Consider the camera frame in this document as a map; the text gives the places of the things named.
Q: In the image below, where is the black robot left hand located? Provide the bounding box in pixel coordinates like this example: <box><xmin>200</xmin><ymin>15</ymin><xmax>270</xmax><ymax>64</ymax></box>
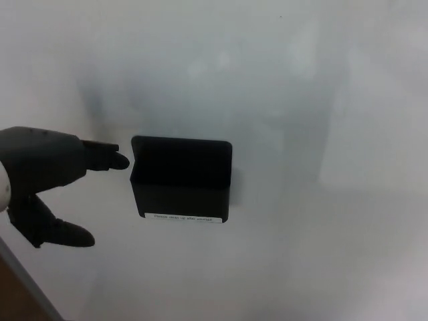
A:
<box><xmin>0</xmin><ymin>126</ymin><xmax>130</xmax><ymax>249</ymax></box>

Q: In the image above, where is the black magnetic marker holder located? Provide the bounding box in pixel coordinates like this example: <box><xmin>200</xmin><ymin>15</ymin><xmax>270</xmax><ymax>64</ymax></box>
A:
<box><xmin>129</xmin><ymin>134</ymin><xmax>233</xmax><ymax>225</ymax></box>

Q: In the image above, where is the white magnetic whiteboard grey frame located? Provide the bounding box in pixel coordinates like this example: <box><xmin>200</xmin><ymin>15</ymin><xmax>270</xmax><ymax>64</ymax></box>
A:
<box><xmin>0</xmin><ymin>0</ymin><xmax>428</xmax><ymax>321</ymax></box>

